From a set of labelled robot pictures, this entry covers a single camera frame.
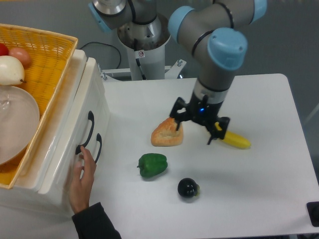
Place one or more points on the black sleeved forearm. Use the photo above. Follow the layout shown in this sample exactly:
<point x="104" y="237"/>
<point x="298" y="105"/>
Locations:
<point x="94" y="223"/>

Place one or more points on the white drawer cabinet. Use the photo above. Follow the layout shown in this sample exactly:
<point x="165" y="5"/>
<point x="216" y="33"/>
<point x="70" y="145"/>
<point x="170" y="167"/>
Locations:
<point x="25" y="194"/>

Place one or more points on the dark purple eggplant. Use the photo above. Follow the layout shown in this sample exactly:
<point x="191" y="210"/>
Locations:
<point x="187" y="188"/>

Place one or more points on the black corner object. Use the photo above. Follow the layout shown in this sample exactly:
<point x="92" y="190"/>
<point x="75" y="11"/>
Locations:
<point x="313" y="211"/>

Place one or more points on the pink peach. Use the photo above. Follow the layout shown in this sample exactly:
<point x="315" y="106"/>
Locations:
<point x="22" y="55"/>

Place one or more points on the white pear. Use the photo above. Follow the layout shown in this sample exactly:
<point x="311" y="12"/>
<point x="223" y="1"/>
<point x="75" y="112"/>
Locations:
<point x="11" y="71"/>

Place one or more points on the red tomato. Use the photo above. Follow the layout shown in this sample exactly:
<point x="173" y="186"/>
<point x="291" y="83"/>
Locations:
<point x="3" y="50"/>

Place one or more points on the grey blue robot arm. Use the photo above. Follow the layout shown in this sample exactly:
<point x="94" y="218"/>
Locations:
<point x="210" y="35"/>

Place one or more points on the toy bread pastry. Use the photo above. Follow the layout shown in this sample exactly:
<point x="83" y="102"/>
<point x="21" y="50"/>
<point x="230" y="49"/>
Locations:
<point x="166" y="135"/>

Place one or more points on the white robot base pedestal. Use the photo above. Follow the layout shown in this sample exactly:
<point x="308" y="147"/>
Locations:
<point x="145" y="46"/>

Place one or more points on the green bell pepper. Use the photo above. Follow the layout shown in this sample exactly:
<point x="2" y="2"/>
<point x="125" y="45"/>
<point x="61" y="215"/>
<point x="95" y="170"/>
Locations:
<point x="152" y="164"/>

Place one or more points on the yellow banana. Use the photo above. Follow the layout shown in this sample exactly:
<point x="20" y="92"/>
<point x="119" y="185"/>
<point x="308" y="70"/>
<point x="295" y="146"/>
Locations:
<point x="235" y="140"/>

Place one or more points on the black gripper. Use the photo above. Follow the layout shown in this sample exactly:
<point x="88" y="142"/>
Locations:
<point x="202" y="113"/>

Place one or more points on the beige plate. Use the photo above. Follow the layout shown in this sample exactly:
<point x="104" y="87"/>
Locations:
<point x="18" y="123"/>

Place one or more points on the yellow woven basket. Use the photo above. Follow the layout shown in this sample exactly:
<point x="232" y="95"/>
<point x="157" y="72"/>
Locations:
<point x="51" y="54"/>

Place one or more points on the person's bare hand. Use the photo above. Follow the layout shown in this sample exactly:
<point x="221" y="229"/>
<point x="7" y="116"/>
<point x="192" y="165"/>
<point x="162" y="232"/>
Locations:
<point x="82" y="182"/>

